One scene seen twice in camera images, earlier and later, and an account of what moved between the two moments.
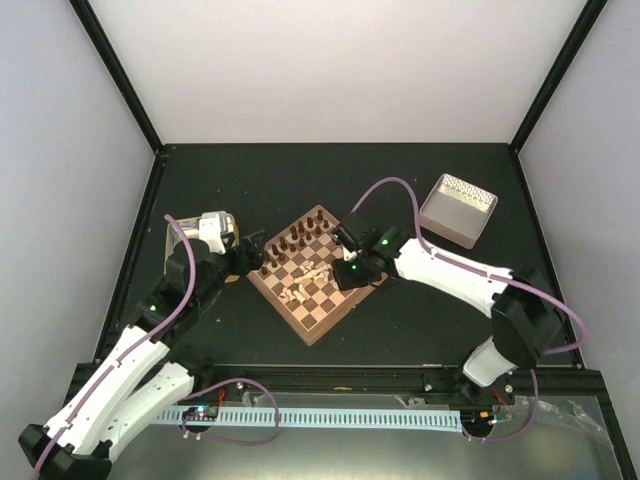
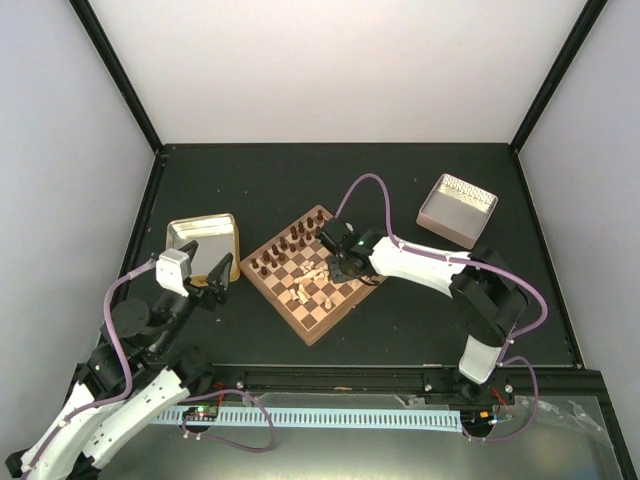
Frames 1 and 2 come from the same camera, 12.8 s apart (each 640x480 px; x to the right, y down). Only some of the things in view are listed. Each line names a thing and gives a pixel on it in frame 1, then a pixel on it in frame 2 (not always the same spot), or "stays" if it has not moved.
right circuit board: (476, 419) stays
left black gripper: (254, 257) to (219, 285)
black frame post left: (119, 73) stays
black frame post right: (592, 11) stays
